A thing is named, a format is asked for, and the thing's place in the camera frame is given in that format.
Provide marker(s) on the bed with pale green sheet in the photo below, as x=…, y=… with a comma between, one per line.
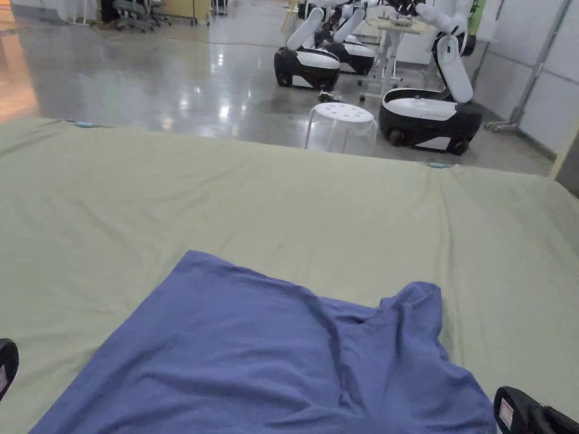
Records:
x=280, y=203

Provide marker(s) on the blue shirt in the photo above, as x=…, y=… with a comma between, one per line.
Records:
x=235, y=357

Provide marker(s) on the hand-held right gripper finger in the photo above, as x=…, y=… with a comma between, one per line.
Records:
x=524, y=413

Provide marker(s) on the white and black wheeled robot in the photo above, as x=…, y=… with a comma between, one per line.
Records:
x=429, y=97
x=355, y=45
x=307, y=56

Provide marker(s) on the blue sheet clip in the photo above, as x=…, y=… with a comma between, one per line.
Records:
x=438, y=165
x=84, y=124

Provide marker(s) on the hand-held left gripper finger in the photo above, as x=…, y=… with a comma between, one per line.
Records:
x=6, y=366

